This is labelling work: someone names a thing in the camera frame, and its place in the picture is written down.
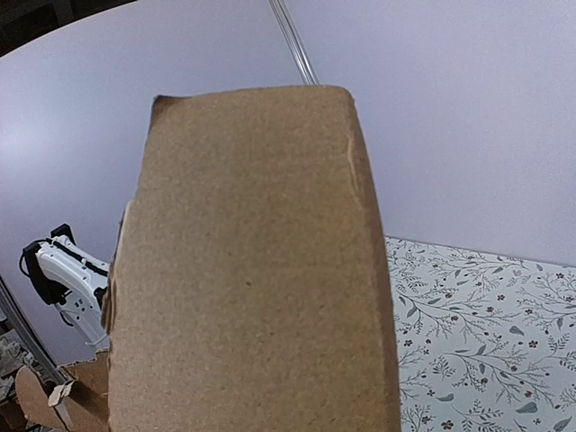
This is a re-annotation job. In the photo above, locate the left aluminium corner post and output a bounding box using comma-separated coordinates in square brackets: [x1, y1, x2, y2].
[268, 0, 320, 86]

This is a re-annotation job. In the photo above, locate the floral patterned table mat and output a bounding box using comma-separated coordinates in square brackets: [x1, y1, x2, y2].
[386, 238, 575, 431]

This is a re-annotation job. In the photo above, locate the brown cardboard box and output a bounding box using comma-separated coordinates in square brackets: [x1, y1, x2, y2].
[13, 84, 402, 432]

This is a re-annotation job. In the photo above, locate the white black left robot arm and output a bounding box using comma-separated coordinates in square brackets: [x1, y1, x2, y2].
[19, 223, 110, 350]

